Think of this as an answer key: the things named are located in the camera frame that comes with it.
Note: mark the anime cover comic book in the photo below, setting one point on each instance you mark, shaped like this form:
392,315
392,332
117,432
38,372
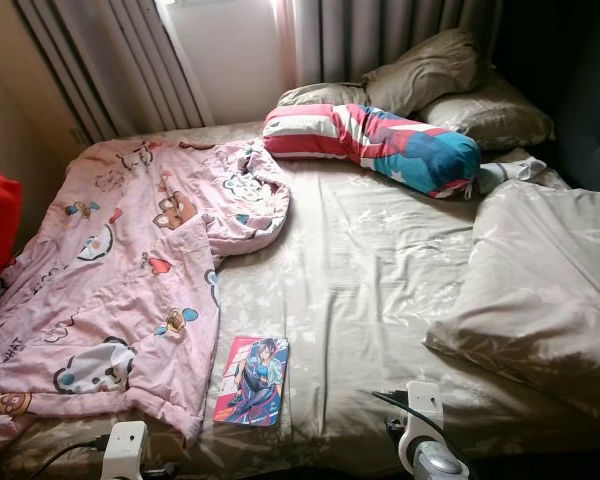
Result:
252,382

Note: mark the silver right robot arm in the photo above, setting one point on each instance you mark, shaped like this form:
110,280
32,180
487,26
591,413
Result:
440,466

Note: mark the bed with beige floral sheet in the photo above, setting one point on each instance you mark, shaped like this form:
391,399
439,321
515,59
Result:
360,260

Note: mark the beige floral duvet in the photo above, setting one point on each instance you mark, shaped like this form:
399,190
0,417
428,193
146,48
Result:
540,290

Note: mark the small white crumpled cloth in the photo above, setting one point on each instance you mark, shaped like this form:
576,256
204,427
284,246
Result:
505,172

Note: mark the pink cartoon print blanket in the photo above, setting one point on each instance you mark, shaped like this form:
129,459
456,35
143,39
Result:
120,280

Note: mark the flat beige pillow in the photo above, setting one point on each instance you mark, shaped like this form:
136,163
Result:
315,95

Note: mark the dark upholstered furniture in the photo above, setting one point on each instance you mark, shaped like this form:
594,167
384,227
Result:
590,100

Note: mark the grey pleated curtain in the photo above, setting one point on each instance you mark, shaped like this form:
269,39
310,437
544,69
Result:
370,30
110,60

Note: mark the bright window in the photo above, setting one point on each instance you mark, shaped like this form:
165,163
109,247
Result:
225,50

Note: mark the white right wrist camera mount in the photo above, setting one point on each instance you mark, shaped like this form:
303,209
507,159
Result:
422,405

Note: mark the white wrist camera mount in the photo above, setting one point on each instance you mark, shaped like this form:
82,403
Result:
125,450
422,405

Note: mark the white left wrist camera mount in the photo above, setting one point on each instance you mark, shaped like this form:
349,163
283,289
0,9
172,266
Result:
125,450

